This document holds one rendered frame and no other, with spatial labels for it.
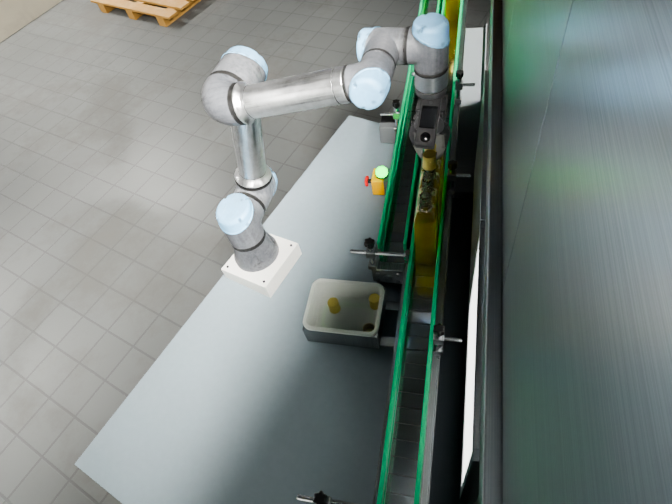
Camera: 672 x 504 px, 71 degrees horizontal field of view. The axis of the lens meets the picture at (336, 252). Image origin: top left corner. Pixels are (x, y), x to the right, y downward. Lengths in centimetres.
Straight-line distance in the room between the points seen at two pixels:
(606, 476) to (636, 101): 17
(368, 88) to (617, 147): 73
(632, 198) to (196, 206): 290
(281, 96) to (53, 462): 205
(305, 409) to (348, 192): 81
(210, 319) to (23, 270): 197
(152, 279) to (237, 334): 136
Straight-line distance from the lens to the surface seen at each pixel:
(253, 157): 142
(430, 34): 106
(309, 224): 171
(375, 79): 96
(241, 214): 143
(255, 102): 110
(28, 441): 277
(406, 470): 118
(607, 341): 27
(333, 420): 136
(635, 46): 28
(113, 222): 328
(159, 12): 509
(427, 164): 127
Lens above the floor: 204
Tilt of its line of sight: 53 degrees down
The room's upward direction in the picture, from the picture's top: 15 degrees counter-clockwise
